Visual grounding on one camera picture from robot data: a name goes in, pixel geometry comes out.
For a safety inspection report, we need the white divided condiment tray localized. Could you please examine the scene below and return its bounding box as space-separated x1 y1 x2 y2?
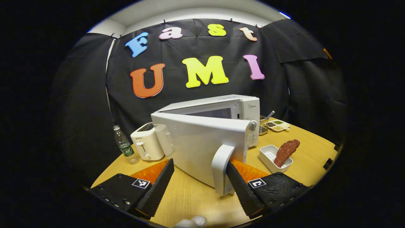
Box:
267 119 290 132

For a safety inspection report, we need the brown meat slice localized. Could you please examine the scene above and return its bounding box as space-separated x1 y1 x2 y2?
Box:
273 139 300 168

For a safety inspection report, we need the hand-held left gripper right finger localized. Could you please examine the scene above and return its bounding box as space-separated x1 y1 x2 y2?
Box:
226 158 310 220

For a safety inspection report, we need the wire mesh utensil holder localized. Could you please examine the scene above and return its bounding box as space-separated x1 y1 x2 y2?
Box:
259 116 269 136

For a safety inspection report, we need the white toaster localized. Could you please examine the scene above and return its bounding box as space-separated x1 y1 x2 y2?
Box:
130 123 165 161

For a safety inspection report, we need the white rectangular dish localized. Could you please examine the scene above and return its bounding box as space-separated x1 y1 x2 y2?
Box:
259 145 293 174

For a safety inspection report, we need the white microwave oven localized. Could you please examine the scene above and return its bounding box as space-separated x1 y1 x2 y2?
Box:
151 94 260 196

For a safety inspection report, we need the black backdrop cloth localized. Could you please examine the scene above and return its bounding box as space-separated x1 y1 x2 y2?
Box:
51 18 348 187

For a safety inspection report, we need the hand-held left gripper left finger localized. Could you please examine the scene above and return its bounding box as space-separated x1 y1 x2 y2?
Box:
90 158 175 220

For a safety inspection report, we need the clear plastic water bottle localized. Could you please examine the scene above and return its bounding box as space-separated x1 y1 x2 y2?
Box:
113 125 140 165

